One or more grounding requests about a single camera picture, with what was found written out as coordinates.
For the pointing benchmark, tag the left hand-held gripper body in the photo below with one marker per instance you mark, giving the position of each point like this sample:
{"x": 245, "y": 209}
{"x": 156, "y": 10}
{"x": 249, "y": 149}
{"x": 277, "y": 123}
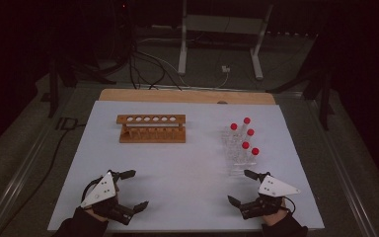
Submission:
{"x": 103, "y": 192}

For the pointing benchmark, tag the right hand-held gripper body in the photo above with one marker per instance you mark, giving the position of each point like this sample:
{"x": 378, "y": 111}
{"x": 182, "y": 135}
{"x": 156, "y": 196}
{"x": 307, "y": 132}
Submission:
{"x": 274, "y": 188}

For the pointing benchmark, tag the clear plastic tube rack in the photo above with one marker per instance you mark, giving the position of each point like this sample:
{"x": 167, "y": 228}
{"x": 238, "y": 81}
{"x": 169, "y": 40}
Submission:
{"x": 237, "y": 158}

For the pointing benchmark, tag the red-capped test tube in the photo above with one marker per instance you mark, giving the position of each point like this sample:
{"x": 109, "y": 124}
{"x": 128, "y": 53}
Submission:
{"x": 250, "y": 132}
{"x": 246, "y": 120}
{"x": 233, "y": 126}
{"x": 245, "y": 145}
{"x": 255, "y": 151}

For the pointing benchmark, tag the wooden test tube rack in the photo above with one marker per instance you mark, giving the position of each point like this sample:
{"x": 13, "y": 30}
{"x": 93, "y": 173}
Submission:
{"x": 151, "y": 139}

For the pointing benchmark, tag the person's left hand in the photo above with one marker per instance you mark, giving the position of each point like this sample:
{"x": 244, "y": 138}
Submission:
{"x": 94, "y": 214}

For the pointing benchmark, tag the person's right hand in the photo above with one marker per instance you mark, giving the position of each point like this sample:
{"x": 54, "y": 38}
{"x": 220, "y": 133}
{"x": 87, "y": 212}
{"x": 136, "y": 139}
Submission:
{"x": 273, "y": 219}

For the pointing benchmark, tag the white table mat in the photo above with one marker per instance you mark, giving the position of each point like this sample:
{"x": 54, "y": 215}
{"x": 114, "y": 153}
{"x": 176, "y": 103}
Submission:
{"x": 184, "y": 184}

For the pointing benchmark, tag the dark stand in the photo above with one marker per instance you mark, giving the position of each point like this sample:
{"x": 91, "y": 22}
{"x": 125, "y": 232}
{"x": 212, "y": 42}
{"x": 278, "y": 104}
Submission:
{"x": 53, "y": 95}
{"x": 324, "y": 105}

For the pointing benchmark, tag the white plug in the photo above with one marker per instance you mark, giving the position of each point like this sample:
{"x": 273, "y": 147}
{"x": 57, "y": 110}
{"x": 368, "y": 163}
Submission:
{"x": 225, "y": 68}

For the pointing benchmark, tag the grey metal stand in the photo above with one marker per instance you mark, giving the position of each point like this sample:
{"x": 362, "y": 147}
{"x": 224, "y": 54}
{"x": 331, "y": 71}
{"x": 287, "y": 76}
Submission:
{"x": 223, "y": 24}

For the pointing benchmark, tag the metal frame rail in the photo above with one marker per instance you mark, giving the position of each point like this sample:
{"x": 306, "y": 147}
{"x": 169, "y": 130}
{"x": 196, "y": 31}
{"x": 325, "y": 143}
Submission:
{"x": 16, "y": 182}
{"x": 350, "y": 184}

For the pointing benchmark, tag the dark studded rail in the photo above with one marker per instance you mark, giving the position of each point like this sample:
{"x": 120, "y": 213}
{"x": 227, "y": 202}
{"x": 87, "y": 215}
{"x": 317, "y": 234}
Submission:
{"x": 291, "y": 34}

